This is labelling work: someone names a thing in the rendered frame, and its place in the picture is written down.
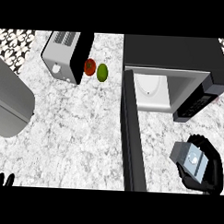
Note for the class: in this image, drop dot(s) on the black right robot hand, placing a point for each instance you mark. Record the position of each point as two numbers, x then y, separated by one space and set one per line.
213 170

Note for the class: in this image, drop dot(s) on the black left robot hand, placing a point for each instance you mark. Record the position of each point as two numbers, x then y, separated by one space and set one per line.
3 179

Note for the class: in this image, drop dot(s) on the grey milk carton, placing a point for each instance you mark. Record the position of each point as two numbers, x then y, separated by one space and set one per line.
190 161

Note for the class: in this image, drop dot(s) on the black microwave door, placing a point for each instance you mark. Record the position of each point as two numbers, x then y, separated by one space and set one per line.
131 136

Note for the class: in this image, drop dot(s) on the black microwave oven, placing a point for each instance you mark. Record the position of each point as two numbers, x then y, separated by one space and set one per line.
168 54

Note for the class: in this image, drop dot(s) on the grey rounded appliance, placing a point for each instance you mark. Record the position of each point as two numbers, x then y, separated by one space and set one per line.
11 103

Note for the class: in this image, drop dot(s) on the silver toaster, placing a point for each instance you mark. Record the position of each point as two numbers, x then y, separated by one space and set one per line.
67 55

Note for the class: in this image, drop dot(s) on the red tomato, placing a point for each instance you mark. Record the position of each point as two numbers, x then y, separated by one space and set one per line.
90 67

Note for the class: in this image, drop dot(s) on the green lime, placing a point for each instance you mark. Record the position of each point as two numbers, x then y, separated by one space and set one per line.
102 72

